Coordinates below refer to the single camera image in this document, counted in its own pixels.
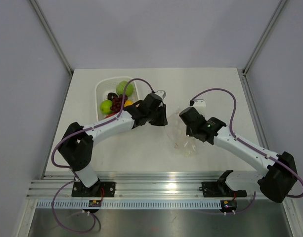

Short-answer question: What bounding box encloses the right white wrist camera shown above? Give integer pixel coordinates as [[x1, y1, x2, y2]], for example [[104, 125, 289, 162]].
[[191, 99, 206, 116]]

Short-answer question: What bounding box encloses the right small circuit board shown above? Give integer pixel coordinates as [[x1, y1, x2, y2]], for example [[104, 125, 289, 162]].
[[221, 200, 237, 212]]

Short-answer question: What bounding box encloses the red dragon fruit toy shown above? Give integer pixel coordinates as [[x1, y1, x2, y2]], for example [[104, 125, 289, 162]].
[[104, 113, 117, 119]]

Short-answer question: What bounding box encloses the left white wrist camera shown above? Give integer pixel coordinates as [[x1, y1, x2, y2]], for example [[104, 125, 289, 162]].
[[154, 90, 166, 100]]

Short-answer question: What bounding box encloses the white perforated plastic basket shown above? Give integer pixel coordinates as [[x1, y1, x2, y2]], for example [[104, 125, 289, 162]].
[[94, 77, 140, 121]]

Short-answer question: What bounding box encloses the left small circuit board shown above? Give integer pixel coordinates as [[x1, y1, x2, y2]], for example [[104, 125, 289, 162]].
[[88, 200, 102, 207]]

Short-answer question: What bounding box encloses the small circuit board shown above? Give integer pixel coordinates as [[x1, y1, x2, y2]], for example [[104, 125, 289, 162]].
[[88, 200, 102, 207], [221, 200, 237, 212]]

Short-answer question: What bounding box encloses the green cabbage toy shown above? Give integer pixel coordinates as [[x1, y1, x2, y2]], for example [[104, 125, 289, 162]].
[[116, 80, 134, 96]]

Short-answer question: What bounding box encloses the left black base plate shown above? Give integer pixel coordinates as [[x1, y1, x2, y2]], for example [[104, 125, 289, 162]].
[[71, 181, 116, 198]]

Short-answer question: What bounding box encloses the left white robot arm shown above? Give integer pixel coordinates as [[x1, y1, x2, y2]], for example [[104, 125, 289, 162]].
[[56, 90, 168, 197]]

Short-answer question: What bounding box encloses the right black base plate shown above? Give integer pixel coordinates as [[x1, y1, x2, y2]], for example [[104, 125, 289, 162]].
[[198, 181, 247, 198]]

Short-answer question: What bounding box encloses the right aluminium frame post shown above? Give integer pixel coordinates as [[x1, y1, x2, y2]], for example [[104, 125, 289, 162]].
[[242, 0, 289, 75]]

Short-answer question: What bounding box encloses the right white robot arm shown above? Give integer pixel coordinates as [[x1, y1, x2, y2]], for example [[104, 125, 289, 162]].
[[179, 106, 297, 203]]

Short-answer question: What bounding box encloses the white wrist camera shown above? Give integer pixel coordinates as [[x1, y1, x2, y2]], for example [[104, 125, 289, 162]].
[[191, 99, 206, 116], [154, 90, 166, 100]]

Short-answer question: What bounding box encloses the dark red grape bunch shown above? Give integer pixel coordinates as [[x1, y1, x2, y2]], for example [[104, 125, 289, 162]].
[[111, 95, 128, 113]]

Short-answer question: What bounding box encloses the left aluminium frame post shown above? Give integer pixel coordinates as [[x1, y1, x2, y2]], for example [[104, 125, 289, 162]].
[[29, 0, 73, 76]]

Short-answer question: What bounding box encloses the clear zip top bag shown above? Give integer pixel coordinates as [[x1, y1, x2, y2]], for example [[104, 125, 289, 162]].
[[164, 107, 197, 157]]

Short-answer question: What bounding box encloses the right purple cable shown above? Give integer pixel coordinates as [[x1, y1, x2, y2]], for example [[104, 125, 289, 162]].
[[190, 88, 303, 215]]

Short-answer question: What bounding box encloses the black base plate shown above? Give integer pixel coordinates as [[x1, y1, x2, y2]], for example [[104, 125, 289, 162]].
[[198, 181, 247, 198], [71, 181, 116, 198]]

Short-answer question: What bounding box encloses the green apple toy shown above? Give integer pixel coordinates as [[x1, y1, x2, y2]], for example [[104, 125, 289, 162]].
[[99, 99, 113, 115]]

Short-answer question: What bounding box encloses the aluminium mounting rail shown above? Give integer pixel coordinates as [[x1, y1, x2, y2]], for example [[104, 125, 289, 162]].
[[26, 171, 294, 198]]

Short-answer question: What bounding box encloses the white slotted cable duct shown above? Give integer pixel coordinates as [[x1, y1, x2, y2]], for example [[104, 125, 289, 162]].
[[37, 199, 221, 210]]

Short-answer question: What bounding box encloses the yellow bell pepper toy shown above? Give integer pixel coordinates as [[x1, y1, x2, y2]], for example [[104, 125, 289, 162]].
[[124, 100, 133, 107]]

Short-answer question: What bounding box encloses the aluminium frame post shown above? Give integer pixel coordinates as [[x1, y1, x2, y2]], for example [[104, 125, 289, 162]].
[[242, 0, 289, 75], [29, 0, 73, 76]]

